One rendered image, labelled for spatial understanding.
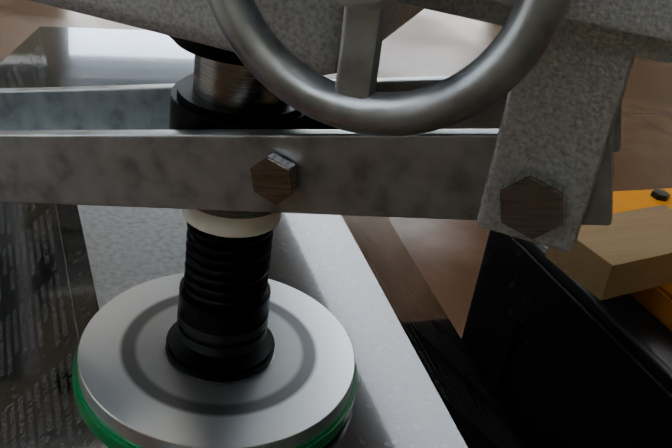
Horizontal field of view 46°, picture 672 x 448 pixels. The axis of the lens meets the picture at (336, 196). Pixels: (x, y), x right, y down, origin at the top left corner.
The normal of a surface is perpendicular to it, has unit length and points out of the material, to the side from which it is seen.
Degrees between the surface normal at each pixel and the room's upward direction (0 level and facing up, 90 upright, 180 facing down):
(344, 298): 0
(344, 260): 0
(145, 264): 0
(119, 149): 90
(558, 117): 90
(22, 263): 45
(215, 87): 90
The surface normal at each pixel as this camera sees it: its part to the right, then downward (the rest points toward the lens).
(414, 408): 0.14, -0.88
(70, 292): -0.55, -0.58
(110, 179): -0.35, 0.40
